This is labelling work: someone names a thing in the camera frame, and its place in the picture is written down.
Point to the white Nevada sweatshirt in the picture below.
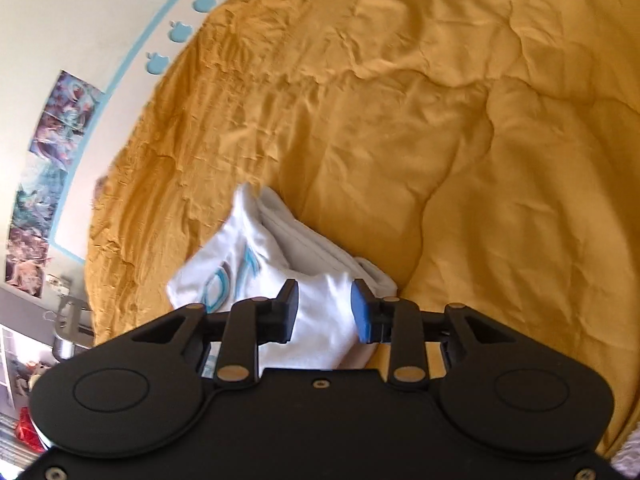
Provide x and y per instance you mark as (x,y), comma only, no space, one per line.
(258,248)

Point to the red bag on desk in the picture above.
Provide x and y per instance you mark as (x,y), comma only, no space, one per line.
(25,431)

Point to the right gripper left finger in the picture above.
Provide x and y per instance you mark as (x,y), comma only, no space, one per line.
(248,325)

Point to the white headboard with apple cutouts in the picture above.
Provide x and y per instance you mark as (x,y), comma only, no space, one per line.
(132,86)

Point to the colourful wall poster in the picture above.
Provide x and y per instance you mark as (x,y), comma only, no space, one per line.
(52,151)

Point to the mustard yellow quilt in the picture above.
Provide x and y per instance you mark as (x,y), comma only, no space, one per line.
(481,151)

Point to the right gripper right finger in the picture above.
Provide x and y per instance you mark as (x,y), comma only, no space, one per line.
(398,323)

